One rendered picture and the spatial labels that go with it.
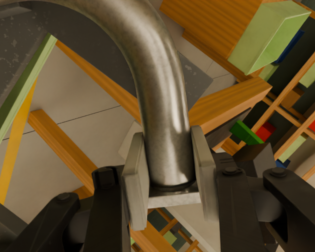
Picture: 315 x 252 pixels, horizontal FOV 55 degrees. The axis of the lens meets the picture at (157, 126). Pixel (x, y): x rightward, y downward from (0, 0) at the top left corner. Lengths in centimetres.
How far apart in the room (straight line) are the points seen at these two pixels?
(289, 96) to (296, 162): 146
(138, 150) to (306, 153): 619
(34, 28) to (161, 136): 12
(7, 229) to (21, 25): 14
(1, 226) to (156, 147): 11
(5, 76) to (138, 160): 13
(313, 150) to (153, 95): 614
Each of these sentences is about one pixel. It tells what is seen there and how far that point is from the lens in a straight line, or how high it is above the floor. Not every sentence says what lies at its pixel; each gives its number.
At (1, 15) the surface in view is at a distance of 24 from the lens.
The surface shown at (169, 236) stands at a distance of 628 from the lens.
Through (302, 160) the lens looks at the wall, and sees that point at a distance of 639.
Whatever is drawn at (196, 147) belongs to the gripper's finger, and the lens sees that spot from 16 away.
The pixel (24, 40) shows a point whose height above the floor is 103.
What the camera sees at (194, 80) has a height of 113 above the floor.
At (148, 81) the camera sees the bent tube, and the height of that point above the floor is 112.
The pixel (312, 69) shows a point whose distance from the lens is 544.
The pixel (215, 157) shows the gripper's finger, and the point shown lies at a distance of 17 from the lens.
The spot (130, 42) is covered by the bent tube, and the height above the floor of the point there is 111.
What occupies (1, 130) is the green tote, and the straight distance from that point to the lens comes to 40.
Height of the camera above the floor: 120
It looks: 18 degrees down
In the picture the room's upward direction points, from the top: 132 degrees clockwise
